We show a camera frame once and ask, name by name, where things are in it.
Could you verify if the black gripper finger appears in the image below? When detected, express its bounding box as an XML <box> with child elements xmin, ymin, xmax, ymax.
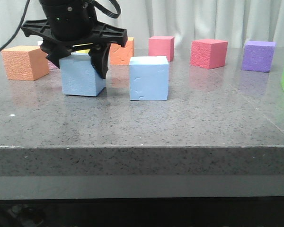
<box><xmin>40</xmin><ymin>40</ymin><xmax>71</xmax><ymax>68</ymax></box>
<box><xmin>89</xmin><ymin>43</ymin><xmax>111</xmax><ymax>79</ymax></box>

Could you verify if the dented orange foam cube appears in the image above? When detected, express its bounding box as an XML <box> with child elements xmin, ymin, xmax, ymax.
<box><xmin>109</xmin><ymin>37</ymin><xmax>134</xmax><ymax>65</ymax></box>

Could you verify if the yellow foam cube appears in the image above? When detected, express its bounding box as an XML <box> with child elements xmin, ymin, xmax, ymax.
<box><xmin>73</xmin><ymin>44</ymin><xmax>91</xmax><ymax>53</ymax></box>

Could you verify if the purple foam cube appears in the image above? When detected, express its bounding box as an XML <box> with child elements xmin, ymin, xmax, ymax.
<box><xmin>241</xmin><ymin>41</ymin><xmax>276</xmax><ymax>73</ymax></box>

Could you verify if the textured light blue foam cube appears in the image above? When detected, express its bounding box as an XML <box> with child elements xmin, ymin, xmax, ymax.
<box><xmin>59</xmin><ymin>53</ymin><xmax>106</xmax><ymax>96</ymax></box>

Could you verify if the black cable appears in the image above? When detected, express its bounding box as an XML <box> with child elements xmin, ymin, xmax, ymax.
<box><xmin>0</xmin><ymin>0</ymin><xmax>122</xmax><ymax>60</ymax></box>

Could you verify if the large orange foam cube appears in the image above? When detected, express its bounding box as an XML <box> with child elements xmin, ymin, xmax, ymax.
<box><xmin>1</xmin><ymin>45</ymin><xmax>49</xmax><ymax>81</ymax></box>

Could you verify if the red foam cube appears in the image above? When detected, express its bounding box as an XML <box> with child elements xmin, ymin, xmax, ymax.
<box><xmin>190</xmin><ymin>39</ymin><xmax>228</xmax><ymax>69</ymax></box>

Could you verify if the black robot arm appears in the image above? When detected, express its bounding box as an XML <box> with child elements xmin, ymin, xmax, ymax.
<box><xmin>21</xmin><ymin>0</ymin><xmax>128</xmax><ymax>79</ymax></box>

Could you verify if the pink-red foam cube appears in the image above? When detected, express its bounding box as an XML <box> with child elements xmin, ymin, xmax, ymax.
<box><xmin>148</xmin><ymin>36</ymin><xmax>175</xmax><ymax>62</ymax></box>

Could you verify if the light pink foam cube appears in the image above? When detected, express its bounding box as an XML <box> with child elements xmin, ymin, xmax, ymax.
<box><xmin>37</xmin><ymin>40</ymin><xmax>60</xmax><ymax>70</ymax></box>

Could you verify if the grey pleated curtain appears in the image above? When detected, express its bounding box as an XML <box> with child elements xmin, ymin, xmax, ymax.
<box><xmin>0</xmin><ymin>0</ymin><xmax>284</xmax><ymax>49</ymax></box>

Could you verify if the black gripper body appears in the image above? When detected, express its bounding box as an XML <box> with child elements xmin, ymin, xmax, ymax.
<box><xmin>21</xmin><ymin>19</ymin><xmax>128</xmax><ymax>47</ymax></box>

